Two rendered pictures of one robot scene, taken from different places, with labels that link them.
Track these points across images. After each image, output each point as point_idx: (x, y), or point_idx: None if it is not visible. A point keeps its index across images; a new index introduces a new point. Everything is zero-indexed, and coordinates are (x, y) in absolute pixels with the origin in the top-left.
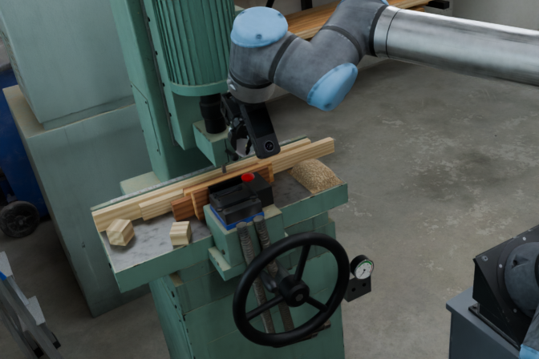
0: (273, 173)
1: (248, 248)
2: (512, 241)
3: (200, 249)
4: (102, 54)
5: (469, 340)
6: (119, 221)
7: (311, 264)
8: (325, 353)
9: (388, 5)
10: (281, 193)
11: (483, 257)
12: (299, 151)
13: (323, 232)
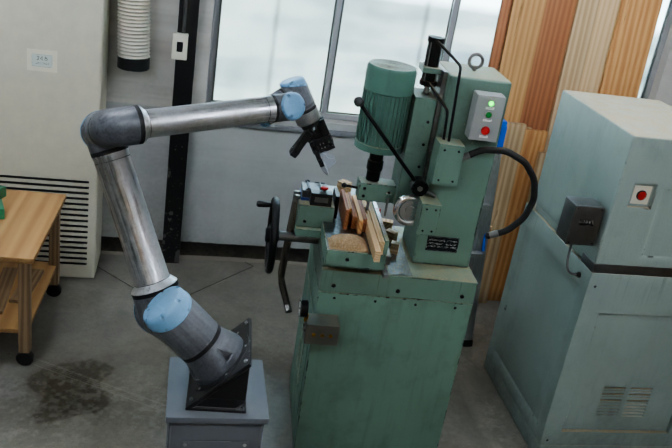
0: (358, 228)
1: (291, 204)
2: (247, 337)
3: None
4: (571, 186)
5: None
6: (348, 182)
7: (316, 283)
8: (303, 364)
9: (274, 97)
10: (339, 231)
11: (246, 320)
12: (372, 237)
13: (320, 269)
